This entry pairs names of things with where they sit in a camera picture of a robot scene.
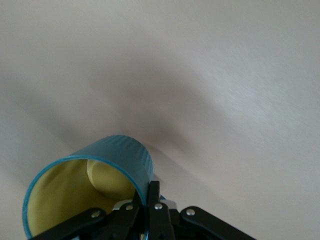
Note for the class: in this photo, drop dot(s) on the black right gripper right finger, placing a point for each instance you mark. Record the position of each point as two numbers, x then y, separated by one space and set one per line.
160 220

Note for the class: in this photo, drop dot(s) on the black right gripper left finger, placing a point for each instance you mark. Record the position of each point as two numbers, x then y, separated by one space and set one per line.
122 220

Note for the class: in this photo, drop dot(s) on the teal mug yellow inside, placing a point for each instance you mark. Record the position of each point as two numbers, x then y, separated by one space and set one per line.
120 150

